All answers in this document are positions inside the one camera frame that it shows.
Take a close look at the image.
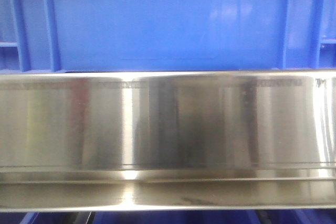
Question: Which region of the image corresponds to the stainless steel shelf front rail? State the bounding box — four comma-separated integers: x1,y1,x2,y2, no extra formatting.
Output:
1,70,335,211

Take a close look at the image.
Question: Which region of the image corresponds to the lower right blue bin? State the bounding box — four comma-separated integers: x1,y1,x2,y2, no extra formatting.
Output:
267,209,335,223

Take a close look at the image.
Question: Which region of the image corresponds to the lower metal divider rail left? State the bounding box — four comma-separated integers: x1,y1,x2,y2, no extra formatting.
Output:
65,211,94,224

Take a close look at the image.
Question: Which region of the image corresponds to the lower left blue bin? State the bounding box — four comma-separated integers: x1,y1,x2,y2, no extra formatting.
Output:
1,212,39,224

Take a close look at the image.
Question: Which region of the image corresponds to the lower middle blue bin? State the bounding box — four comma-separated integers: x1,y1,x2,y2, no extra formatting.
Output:
93,210,260,223

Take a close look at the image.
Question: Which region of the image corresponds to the large blue plastic bin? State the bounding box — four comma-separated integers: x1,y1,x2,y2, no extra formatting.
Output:
1,0,335,73

